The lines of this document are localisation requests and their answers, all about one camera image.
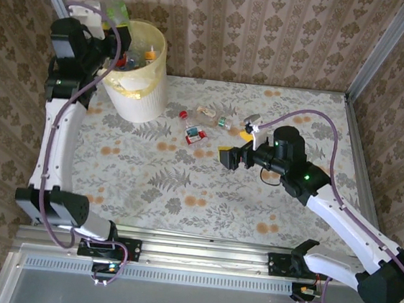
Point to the beige crumpled wrapper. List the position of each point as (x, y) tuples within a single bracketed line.
[(206, 112)]

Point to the aluminium right side rail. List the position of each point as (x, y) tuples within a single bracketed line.
[(363, 175)]

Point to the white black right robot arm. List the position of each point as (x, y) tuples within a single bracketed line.
[(351, 230)]

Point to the small bottle green band label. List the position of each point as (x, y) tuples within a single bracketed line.
[(223, 122)]

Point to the white ribbed waste bin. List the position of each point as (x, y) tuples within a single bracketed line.
[(141, 105)]

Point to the aluminium right frame post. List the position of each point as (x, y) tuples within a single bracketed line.
[(381, 51)]

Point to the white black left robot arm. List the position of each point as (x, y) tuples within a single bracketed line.
[(61, 151)]

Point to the clear bottle green label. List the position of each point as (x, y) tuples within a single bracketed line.
[(117, 10)]

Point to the clear bottle red label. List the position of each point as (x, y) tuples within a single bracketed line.
[(193, 133)]

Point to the bottle with round red label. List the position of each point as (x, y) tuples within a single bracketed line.
[(122, 64)]

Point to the yellow bin liner bag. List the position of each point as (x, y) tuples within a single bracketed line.
[(161, 42)]

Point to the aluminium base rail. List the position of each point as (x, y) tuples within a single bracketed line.
[(205, 253)]

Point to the small red bottle cap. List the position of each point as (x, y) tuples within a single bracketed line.
[(183, 115)]

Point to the floral tablecloth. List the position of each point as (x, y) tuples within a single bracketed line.
[(218, 204)]

